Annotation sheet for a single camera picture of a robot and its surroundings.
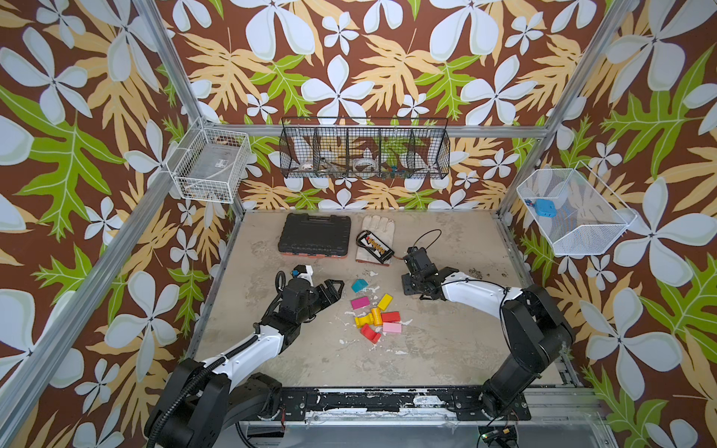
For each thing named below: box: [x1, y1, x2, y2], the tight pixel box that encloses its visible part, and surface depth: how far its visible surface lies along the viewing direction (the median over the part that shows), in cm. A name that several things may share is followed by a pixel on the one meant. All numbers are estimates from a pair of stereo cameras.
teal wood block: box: [351, 279, 369, 294], surface depth 98 cm
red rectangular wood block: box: [380, 311, 401, 322], surface depth 93 cm
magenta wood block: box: [351, 295, 371, 310], surface depth 96 cm
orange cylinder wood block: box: [371, 307, 383, 327], surface depth 90 cm
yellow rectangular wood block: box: [377, 293, 394, 311], surface depth 95 cm
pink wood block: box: [382, 322, 403, 334], surface depth 90 cm
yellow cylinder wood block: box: [354, 312, 374, 329], surface depth 90 cm
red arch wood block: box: [359, 322, 382, 345], surface depth 88 cm
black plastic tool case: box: [278, 212, 352, 259], surface depth 110 cm
